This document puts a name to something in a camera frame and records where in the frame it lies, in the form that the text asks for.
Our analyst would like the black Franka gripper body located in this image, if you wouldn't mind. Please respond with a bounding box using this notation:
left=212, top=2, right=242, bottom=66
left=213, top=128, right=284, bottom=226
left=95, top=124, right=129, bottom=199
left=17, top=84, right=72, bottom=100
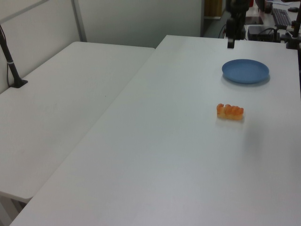
left=226, top=18, right=236, bottom=40

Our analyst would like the orange braided bread loaf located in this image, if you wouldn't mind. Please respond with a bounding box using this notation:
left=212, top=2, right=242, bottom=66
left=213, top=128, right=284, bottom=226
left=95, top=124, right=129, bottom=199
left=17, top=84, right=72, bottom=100
left=216, top=103, right=245, bottom=121

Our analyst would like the black flat pad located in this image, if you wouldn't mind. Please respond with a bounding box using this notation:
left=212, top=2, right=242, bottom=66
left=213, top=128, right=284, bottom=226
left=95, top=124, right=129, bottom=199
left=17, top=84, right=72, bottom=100
left=246, top=16, right=264, bottom=24

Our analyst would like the brown wooden cabinet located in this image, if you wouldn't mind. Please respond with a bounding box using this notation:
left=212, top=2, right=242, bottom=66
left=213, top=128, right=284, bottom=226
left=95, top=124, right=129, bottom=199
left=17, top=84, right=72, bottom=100
left=204, top=0, right=223, bottom=18

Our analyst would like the black control box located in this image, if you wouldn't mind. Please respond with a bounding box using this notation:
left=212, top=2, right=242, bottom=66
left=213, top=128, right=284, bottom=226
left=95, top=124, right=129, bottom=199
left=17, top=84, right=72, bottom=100
left=247, top=25, right=281, bottom=42

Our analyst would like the round blue plate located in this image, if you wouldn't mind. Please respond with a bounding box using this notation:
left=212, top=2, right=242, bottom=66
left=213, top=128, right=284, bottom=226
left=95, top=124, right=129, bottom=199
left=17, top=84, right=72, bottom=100
left=221, top=59, right=270, bottom=85

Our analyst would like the black computer keyboard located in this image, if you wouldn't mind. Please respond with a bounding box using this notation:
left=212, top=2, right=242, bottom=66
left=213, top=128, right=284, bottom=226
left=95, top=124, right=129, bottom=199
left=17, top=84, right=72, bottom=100
left=271, top=8, right=292, bottom=26

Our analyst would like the white side table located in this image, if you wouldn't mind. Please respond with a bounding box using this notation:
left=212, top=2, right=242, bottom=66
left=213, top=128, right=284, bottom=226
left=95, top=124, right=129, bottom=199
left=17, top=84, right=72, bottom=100
left=0, top=41, right=156, bottom=226

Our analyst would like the black camera stand with clamp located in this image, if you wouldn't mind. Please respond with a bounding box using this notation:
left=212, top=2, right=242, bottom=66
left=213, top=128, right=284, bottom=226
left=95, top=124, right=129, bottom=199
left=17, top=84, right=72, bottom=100
left=279, top=8, right=301, bottom=50

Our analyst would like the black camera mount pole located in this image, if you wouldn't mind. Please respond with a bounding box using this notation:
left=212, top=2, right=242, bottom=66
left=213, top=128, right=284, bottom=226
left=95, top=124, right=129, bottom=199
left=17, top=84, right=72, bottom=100
left=0, top=23, right=28, bottom=89

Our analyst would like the black cable on pole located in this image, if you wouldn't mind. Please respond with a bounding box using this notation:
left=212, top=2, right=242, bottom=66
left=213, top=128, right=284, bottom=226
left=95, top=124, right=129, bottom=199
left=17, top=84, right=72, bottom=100
left=0, top=25, right=12, bottom=87

